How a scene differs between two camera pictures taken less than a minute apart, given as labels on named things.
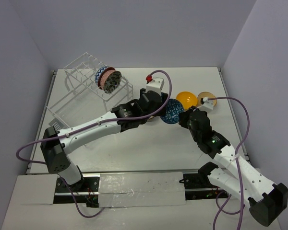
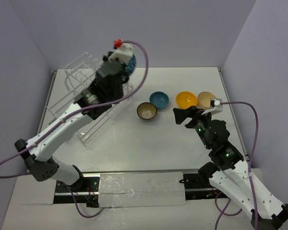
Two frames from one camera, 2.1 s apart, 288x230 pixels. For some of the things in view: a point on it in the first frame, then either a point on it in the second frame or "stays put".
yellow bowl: (187, 99) stays put
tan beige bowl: (206, 94) stays put
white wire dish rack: (83, 99) stays put
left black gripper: (162, 105) → (124, 71)
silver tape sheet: (141, 189) stays put
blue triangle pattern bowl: (174, 108) → (130, 67)
